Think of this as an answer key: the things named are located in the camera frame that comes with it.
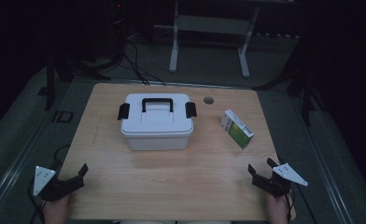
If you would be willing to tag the person's left hand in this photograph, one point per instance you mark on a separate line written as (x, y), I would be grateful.
(56, 211)

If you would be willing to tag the white metal stand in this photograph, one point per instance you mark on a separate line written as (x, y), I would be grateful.
(209, 25)

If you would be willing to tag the person's beige clothing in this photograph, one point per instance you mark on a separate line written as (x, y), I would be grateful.
(171, 222)

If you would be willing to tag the green and white medicine box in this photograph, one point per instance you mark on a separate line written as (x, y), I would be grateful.
(238, 130)

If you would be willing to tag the black stand with long legs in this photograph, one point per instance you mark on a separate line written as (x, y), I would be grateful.
(50, 81)
(307, 93)

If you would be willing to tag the person's right hand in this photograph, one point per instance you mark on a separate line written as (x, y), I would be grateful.
(277, 210)

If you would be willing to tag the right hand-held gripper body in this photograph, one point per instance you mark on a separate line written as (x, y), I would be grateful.
(276, 186)

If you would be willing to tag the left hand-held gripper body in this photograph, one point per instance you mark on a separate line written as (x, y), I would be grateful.
(59, 188)

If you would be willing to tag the dark equipment rack red light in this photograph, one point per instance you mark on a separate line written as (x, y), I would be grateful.
(118, 25)

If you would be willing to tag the grey round table grommet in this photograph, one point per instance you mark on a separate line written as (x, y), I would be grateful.
(208, 100)

